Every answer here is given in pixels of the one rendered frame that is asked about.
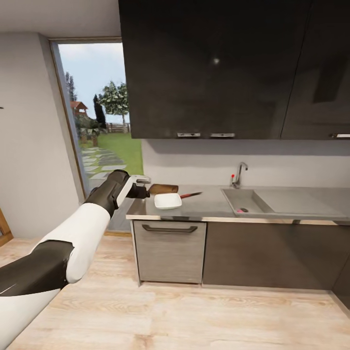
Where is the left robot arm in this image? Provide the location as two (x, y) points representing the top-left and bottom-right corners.
(0, 170), (152, 350)

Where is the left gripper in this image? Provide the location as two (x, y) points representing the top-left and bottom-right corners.
(126, 185), (151, 199)

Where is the cutting board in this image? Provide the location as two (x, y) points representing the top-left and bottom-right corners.
(148, 183), (179, 194)

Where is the bowl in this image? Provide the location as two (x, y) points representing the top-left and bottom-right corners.
(154, 193), (182, 210)

